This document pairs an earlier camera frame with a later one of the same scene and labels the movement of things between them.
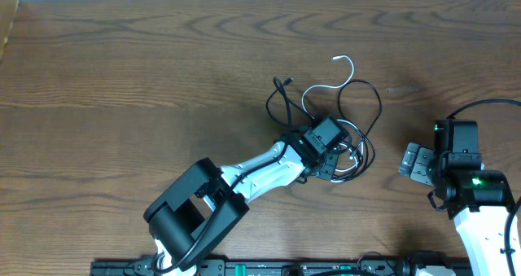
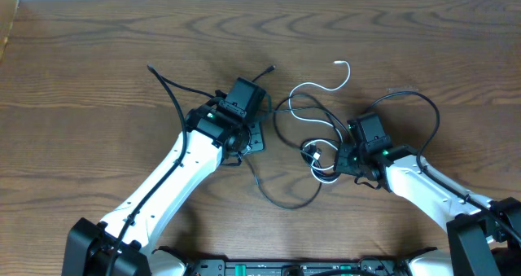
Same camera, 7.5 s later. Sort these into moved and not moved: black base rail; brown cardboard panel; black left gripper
Moved: black left gripper
Not moved: black base rail; brown cardboard panel
